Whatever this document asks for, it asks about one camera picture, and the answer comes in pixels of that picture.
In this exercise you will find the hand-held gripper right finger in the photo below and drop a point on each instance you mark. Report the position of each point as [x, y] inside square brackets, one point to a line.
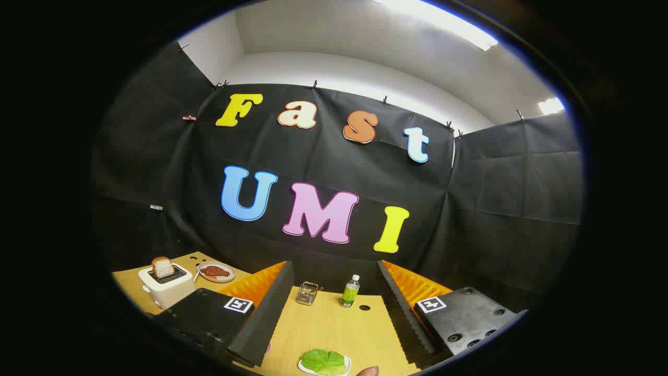
[404, 318]

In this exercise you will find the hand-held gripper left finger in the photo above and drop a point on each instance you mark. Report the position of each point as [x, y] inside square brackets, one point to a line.
[266, 318]

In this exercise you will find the green lettuce leaf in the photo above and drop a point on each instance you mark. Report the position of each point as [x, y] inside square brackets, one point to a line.
[323, 361]

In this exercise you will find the white bread slice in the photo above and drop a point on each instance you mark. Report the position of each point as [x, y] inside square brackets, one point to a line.
[162, 267]

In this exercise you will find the white plate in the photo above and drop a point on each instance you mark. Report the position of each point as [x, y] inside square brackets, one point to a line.
[301, 367]

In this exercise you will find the green label plastic bottle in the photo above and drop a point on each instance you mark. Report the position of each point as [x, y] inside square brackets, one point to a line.
[349, 295]

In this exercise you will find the grey round plate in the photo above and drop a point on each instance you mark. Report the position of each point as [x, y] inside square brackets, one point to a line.
[215, 280]

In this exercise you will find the red meat piece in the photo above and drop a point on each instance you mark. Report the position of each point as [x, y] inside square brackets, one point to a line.
[214, 271]

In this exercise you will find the white toaster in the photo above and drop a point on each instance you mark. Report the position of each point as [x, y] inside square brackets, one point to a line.
[167, 295]

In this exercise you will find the black backdrop cloth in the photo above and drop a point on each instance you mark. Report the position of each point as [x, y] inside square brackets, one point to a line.
[469, 209]

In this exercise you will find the small ceiling light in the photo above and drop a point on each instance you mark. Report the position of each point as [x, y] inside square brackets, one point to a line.
[550, 106]

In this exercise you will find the long ceiling light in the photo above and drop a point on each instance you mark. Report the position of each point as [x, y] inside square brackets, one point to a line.
[443, 21]

